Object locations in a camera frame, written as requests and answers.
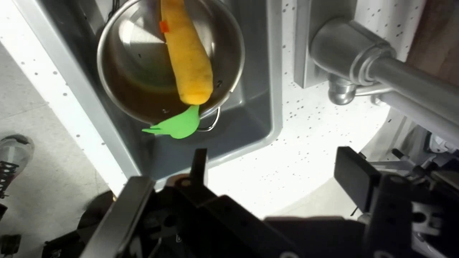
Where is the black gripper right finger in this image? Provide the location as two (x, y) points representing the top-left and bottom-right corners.
(333, 145), (385, 214)

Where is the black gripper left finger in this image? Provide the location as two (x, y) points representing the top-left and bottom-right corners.
(190, 148), (210, 188)

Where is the orange carrot plush toy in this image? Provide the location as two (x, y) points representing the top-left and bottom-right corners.
(141, 0), (216, 141)

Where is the wooden toy kitchen unit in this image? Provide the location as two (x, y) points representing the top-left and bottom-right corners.
(0, 0), (459, 227)

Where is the grey toy sink basin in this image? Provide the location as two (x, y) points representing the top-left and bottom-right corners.
(38, 0), (285, 181)

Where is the small steel pot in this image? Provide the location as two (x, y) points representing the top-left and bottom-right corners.
(97, 0), (247, 134)

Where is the silver toy faucet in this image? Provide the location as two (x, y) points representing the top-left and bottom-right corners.
(293, 0), (459, 145)

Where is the grey shoe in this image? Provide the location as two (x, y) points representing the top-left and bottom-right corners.
(0, 134), (37, 200)

